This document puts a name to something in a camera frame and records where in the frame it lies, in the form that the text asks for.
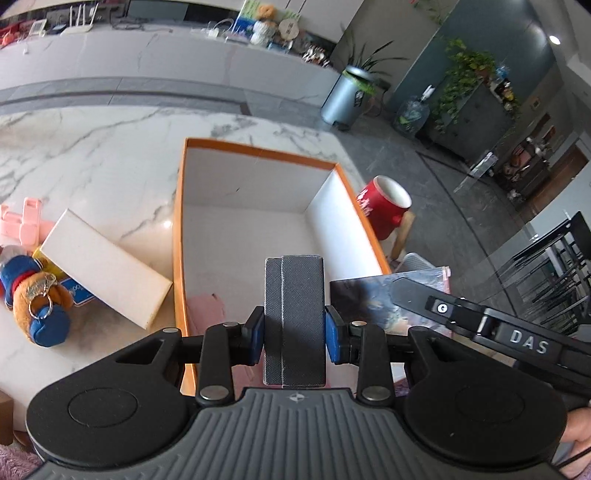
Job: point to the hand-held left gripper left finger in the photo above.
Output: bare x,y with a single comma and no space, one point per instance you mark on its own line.
254,332

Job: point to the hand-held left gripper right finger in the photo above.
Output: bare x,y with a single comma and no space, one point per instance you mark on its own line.
333,337

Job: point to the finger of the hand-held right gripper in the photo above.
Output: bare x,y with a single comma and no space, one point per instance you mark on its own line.
442,308

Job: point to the grey sanding block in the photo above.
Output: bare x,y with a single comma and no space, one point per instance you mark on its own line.
295,323

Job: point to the dark picture booklet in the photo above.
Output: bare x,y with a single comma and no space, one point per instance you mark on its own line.
369,300

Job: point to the orange cardboard box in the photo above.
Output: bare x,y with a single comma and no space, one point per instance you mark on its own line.
249,184

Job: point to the pink phone stand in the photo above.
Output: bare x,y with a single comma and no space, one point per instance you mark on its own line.
27,221

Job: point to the person's right hand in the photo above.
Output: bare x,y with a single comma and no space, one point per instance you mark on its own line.
579,427

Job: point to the pink card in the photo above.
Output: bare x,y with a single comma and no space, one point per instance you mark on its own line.
205,311

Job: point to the black dining chairs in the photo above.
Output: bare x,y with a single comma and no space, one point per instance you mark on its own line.
554,258

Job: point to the red mug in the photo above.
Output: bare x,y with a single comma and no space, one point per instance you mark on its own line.
378,207

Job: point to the white rectangular box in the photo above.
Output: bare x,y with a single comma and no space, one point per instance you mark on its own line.
101,267

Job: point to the blue white card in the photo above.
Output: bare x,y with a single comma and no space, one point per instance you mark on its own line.
78,293

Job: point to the grey cabinet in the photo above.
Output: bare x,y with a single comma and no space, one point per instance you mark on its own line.
480,120

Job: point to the blue water jug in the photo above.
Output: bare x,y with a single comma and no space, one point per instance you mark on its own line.
411,115

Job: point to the silver trash can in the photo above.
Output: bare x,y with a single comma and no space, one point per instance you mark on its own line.
341,101

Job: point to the stuffed bear blue outfit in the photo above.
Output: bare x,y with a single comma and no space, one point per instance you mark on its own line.
27,286

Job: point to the hanging ivy plant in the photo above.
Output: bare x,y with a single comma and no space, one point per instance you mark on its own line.
461,74

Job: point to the long-leaf potted plant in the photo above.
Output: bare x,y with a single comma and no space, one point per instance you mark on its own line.
369,60

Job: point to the purple fluffy cloth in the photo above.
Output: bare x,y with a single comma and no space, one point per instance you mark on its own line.
11,464

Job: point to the black white cow figurines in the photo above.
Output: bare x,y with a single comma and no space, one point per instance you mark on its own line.
316,56

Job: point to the white marble TV console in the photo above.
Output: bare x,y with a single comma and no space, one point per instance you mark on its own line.
138,55

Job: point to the round paper fan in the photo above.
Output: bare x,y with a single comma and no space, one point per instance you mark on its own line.
287,29

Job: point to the green flower painting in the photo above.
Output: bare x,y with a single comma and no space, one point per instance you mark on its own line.
245,14

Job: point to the white router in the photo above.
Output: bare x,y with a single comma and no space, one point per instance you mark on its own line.
78,30

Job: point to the white desk clock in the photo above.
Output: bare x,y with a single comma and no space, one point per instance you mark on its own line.
38,27

